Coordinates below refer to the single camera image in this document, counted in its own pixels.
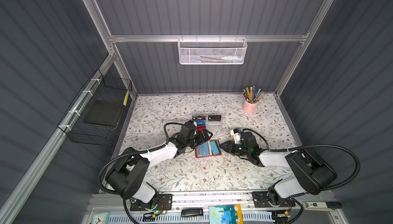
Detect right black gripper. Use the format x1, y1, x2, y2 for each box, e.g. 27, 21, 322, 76
219, 140, 250, 157

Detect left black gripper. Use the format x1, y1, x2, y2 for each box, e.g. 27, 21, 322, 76
185, 128, 213, 149

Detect red card holder wallet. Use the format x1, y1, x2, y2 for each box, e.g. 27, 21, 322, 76
195, 140, 222, 158

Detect clear plastic organizer box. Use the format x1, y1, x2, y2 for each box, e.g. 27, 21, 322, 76
191, 111, 223, 130

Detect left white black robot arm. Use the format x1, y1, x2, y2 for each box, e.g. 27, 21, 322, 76
97, 120, 213, 209

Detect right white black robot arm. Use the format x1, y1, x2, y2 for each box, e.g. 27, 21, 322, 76
220, 129, 337, 201

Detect pink pen cup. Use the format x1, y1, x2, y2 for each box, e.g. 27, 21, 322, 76
242, 100, 257, 115

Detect pens in pink cup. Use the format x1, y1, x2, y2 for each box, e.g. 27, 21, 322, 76
243, 86, 266, 104

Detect colourful picture book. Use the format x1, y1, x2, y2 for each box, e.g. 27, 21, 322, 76
209, 205, 244, 224

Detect black stapler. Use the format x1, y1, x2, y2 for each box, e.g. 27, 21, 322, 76
181, 208, 204, 218

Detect markers in white basket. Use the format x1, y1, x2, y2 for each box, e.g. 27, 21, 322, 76
200, 55, 244, 64

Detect yellow tag on basket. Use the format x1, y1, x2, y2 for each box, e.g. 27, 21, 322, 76
122, 91, 130, 106

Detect black pad in basket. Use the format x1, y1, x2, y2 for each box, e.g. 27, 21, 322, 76
84, 100, 121, 126

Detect small teal clock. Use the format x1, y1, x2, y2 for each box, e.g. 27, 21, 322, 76
91, 212, 110, 224

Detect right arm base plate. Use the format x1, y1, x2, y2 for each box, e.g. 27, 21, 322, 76
251, 191, 296, 208

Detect right black corrugated cable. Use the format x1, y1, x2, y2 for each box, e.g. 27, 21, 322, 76
242, 128, 361, 224

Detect black corrugated cable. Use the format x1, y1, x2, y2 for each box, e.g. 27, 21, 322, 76
242, 128, 361, 224
97, 122, 185, 224

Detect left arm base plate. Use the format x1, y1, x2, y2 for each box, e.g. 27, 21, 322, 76
130, 193, 173, 211

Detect white wire mesh basket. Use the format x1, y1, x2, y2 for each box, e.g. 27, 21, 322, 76
177, 37, 248, 65

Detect black wire wall basket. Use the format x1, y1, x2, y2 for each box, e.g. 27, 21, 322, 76
58, 71, 133, 146

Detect left black corrugated cable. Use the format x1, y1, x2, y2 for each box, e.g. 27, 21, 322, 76
97, 122, 185, 224

